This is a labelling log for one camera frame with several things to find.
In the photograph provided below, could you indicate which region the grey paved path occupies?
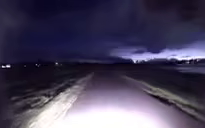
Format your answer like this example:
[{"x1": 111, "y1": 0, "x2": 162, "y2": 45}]
[{"x1": 26, "y1": 70, "x2": 205, "y2": 128}]

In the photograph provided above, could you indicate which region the dark grass verge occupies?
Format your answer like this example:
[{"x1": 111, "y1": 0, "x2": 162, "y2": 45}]
[
  {"x1": 0, "y1": 66, "x2": 94, "y2": 128},
  {"x1": 121, "y1": 66, "x2": 205, "y2": 126}
]

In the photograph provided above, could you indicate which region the pale water surface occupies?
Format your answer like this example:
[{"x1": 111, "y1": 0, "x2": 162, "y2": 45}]
[{"x1": 174, "y1": 63, "x2": 205, "y2": 75}]

